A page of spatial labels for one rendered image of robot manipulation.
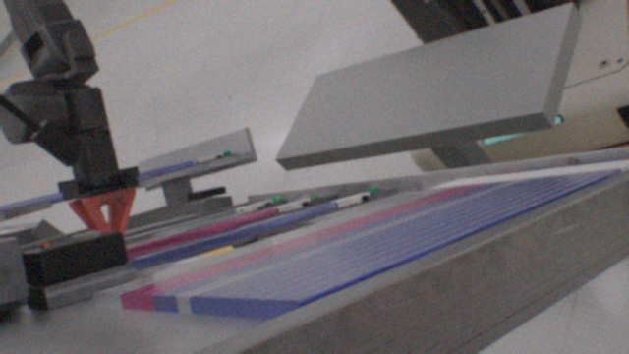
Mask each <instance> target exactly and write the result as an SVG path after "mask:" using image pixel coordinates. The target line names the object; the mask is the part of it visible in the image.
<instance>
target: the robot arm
mask: <svg viewBox="0 0 629 354"><path fill-rule="evenodd" d="M3 2H4V4H5V6H6V10H7V12H8V14H9V17H10V20H11V26H12V28H13V31H14V33H15V35H16V37H17V39H18V41H19V44H20V46H21V48H20V49H19V50H20V52H21V54H22V56H23V58H24V60H25V62H26V64H27V66H28V68H29V71H30V73H31V75H32V77H33V80H27V81H21V82H14V83H11V84H9V85H8V86H7V87H6V88H5V89H4V90H3V91H2V92H1V94H2V95H4V96H5V97H6V98H7V100H9V101H10V102H11V103H13V104H14V105H15V106H17V107H19V108H20V109H21V110H23V111H24V112H25V113H26V114H27V115H28V116H29V117H31V118H32V119H33V120H35V121H36V122H37V123H38V124H40V123H41V122H42V121H45V120H49V121H50V122H51V123H53V124H54V125H55V126H57V127H59V128H60V129H61V130H62V132H64V133H65V134H66V135H68V136H69V137H70V138H71V139H73V140H74V141H75V142H76V143H78V144H79V145H80V146H82V147H83V148H84V151H83V152H82V154H81V155H80V158H79V159H78V161H77V162H76V164H75V165H74V166H72V173H73V176H74V178H73V179H69V180H64V181H59V182H56V183H58V188H59V192H60V193H61V192H62V195H63V199H64V201H68V204H69V207H70V208H71V209H72V211H73V213H74V214H75V215H76V216H77V217H78V218H79V219H80V221H81V222H82V223H83V224H84V225H85V226H86V227H87V229H89V230H90V231H93V230H98V231H100V232H109V231H122V232H123V234H124V239H125V236H126V230H127V225H128V221H129V217H130V214H131V210H132V206H133V202H134V199H135V195H136V188H135V187H138V186H139V181H138V176H140V171H139V167H138V166H133V167H128V168H123V169H119V167H118V162H117V158H116V152H115V148H114V145H113V140H112V136H111V130H110V128H108V127H109V122H108V117H107V113H106V108H105V103H104V98H103V94H102V90H101V89H100V88H99V87H97V88H92V87H91V86H90V85H85V83H87V82H88V81H90V80H91V78H92V77H93V76H94V75H95V74H96V73H97V72H98V71H100V69H99V66H98V64H97V61H96V59H95V57H96V54H95V48H94V45H93V43H92V41H91V39H90V37H89V35H88V33H87V31H86V28H85V26H84V25H83V23H82V20H81V18H78V19H74V17H73V15H72V13H71V11H70V9H69V7H68V5H67V4H66V2H65V1H63V0H3ZM0 127H1V131H2V133H3V135H4V137H5V139H6V140H7V141H8V142H9V143H10V144H12V145H21V144H27V143H33V141H32V140H31V139H30V138H31V136H32V135H33V134H34V131H33V130H32V128H30V127H29V126H28V125H27V124H25V123H24V122H23V121H21V120H20V119H19V118H16V117H15V116H14V115H12V114H11V113H10V112H9V111H7V110H6V109H5V108H3V107H2V106H1V105H0ZM103 128H105V129H103ZM102 188H104V189H102ZM130 188H132V189H130ZM97 189H99V190H97ZM125 189H127V190H125ZM94 190H95V191H94ZM122 190H123V191H122ZM76 199H77V200H76ZM70 200H73V201H70ZM105 205H107V212H108V224H107V222H106V220H105V217H104V215H103V212H102V210H101V208H102V206H105ZM119 207H121V209H119Z"/></svg>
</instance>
